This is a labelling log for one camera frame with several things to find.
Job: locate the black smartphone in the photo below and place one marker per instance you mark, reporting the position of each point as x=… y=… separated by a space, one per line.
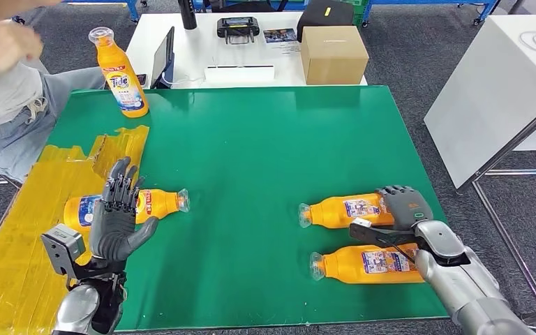
x=142 y=81

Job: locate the dark tablet in cover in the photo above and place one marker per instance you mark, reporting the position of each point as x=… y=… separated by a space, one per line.
x=162 y=59

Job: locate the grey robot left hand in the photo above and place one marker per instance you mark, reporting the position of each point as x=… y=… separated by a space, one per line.
x=113 y=231

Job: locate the brown cardboard box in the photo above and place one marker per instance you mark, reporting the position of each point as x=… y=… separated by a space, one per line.
x=333 y=56

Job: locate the blue metal rack frame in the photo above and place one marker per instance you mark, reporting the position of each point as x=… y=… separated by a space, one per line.
x=132 y=9
x=486 y=10

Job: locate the person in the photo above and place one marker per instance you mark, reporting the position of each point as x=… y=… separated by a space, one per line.
x=4 y=120

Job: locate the yellow taped cardboard sheet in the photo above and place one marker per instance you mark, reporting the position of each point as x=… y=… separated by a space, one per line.
x=23 y=277

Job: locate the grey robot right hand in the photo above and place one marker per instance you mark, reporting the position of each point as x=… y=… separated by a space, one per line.
x=406 y=205

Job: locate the orange detergent bottle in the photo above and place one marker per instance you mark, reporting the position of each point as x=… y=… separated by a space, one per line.
x=159 y=205
x=342 y=210
x=356 y=266
x=122 y=78

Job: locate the white side table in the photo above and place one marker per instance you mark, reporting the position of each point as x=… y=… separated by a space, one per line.
x=480 y=94

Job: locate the long white box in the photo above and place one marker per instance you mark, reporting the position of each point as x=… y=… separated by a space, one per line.
x=239 y=75

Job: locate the green plastic crate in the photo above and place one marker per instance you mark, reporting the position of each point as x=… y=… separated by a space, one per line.
x=360 y=12

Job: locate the black bag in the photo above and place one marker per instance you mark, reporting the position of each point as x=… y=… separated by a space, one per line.
x=319 y=15

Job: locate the printed leaflet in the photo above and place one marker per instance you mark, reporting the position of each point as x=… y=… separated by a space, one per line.
x=280 y=39

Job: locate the black flask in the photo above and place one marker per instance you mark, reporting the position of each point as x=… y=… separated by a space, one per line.
x=187 y=14

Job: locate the person's right hand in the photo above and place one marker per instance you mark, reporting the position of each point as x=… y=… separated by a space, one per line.
x=11 y=46

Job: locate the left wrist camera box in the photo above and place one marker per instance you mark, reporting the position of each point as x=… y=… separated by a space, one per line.
x=62 y=249

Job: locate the black handheld controller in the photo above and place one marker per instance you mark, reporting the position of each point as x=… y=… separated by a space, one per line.
x=238 y=26

